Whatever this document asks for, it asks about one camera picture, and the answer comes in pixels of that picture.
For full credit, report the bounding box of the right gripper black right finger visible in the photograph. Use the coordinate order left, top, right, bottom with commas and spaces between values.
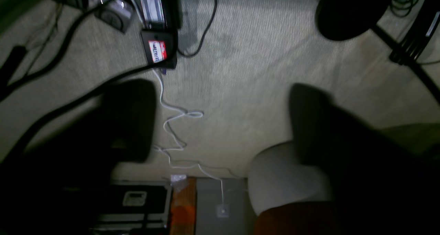
289, 83, 439, 235

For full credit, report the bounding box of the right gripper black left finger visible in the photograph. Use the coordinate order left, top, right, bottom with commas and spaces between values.
1, 79, 157, 235

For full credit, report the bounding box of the black flight case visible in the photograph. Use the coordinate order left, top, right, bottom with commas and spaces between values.
89, 181, 173, 235

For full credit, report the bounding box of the orange wooden board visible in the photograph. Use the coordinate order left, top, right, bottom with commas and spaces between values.
169, 177, 197, 235

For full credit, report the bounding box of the black box with red label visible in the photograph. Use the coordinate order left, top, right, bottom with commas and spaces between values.
140, 29, 177, 74

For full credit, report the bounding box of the black chair base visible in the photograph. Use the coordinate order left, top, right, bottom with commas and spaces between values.
315, 0, 439, 101

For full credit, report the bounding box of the black cable on floor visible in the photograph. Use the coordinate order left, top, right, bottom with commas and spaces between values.
0, 1, 162, 160

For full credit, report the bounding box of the white cable on floor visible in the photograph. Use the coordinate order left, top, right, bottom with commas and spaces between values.
151, 69, 249, 208

